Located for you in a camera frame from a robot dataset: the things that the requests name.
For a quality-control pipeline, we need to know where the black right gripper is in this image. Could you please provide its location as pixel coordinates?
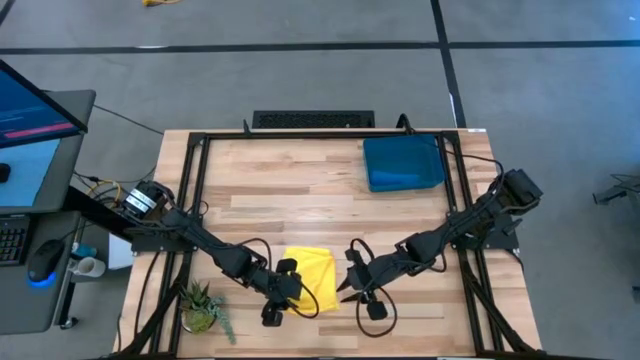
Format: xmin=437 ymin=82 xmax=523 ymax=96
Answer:
xmin=335 ymin=248 xmax=401 ymax=322

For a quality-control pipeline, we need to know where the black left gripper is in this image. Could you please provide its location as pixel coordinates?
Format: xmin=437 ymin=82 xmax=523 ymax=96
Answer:
xmin=259 ymin=258 xmax=304 ymax=327

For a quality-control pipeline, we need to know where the yellow microfiber towel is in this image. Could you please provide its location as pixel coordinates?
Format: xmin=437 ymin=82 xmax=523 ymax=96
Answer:
xmin=281 ymin=245 xmax=341 ymax=316

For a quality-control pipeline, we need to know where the teal plastic basket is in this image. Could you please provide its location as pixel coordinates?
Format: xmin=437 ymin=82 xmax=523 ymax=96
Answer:
xmin=362 ymin=132 xmax=447 ymax=194

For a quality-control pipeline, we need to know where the small potted succulent plant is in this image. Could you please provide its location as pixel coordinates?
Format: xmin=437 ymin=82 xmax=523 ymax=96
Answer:
xmin=178 ymin=279 xmax=237 ymax=346

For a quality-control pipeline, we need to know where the white box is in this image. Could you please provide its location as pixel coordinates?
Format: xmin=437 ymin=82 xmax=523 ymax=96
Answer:
xmin=108 ymin=232 xmax=135 ymax=271

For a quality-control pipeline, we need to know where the black keyboard at table edge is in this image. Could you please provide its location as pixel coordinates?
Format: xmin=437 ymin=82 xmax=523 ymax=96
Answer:
xmin=251 ymin=109 xmax=376 ymax=130

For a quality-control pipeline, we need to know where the white mug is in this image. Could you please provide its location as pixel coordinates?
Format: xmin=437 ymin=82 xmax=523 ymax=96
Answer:
xmin=69 ymin=255 xmax=108 ymax=279

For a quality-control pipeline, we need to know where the black desk base bar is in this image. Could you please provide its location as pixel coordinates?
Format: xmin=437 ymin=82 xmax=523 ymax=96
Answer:
xmin=62 ymin=184 xmax=137 ymax=242

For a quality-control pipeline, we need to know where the black computer mouse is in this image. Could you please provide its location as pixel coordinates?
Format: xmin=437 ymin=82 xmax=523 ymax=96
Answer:
xmin=25 ymin=238 xmax=65 ymax=288

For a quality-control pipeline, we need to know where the grey computer desk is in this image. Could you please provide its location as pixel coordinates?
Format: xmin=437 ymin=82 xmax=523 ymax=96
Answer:
xmin=0 ymin=89 xmax=98 ymax=335

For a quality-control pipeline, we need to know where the backlit black keyboard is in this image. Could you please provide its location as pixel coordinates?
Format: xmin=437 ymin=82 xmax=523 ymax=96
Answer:
xmin=0 ymin=214 xmax=32 ymax=267

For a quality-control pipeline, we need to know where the black floor stand base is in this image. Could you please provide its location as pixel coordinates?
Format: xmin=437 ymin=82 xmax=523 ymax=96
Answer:
xmin=592 ymin=172 xmax=640 ymax=206

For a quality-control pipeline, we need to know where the computer monitor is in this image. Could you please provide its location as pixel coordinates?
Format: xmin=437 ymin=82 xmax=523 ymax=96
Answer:
xmin=0 ymin=59 xmax=89 ymax=150

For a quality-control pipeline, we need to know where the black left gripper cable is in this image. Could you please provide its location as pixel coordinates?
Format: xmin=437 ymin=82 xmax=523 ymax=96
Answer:
xmin=238 ymin=237 xmax=321 ymax=320

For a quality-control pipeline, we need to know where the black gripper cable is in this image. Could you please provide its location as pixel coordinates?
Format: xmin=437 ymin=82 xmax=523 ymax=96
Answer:
xmin=238 ymin=237 xmax=321 ymax=320
xmin=348 ymin=237 xmax=400 ymax=339

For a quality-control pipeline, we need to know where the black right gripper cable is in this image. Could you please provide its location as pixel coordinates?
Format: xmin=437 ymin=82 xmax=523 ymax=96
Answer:
xmin=348 ymin=237 xmax=400 ymax=339

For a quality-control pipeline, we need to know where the black metal table frame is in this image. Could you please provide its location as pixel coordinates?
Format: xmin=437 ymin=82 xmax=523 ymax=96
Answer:
xmin=112 ymin=113 xmax=546 ymax=360

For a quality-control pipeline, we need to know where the yellow cable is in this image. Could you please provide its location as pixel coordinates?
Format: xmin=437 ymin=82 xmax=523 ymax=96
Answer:
xmin=85 ymin=178 xmax=124 ymax=209

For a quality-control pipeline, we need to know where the black floor cable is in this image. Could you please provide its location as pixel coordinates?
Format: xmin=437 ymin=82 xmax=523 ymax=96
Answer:
xmin=92 ymin=103 xmax=166 ymax=136

